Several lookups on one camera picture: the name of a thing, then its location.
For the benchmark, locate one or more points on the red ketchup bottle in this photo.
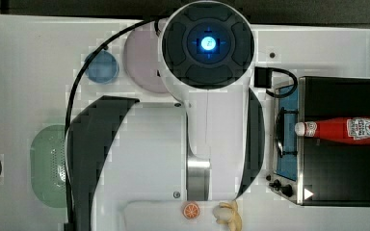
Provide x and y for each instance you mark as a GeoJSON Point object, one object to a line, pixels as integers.
{"type": "Point", "coordinates": [350, 130]}

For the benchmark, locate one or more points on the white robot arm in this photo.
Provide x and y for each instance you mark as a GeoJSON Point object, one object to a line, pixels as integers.
{"type": "Point", "coordinates": [180, 165]}

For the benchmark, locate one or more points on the black toaster oven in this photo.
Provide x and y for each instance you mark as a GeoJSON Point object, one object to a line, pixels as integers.
{"type": "Point", "coordinates": [315, 172]}

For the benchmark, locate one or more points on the pink round plate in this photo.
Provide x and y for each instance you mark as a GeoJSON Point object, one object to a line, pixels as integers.
{"type": "Point", "coordinates": [140, 58]}

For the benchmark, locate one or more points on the blue cup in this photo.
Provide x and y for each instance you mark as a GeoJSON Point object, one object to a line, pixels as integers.
{"type": "Point", "coordinates": [104, 68]}

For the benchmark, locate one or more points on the orange slice toy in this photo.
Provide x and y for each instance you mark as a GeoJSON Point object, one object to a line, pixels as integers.
{"type": "Point", "coordinates": [191, 210]}

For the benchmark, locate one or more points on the peeled banana toy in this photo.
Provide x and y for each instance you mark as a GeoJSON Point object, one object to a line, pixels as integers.
{"type": "Point", "coordinates": [227, 214]}

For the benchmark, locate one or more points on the green perforated basket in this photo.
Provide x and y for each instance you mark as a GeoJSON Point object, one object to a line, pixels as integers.
{"type": "Point", "coordinates": [48, 171]}

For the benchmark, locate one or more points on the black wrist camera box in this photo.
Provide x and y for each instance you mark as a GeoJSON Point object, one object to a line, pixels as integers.
{"type": "Point", "coordinates": [262, 77]}

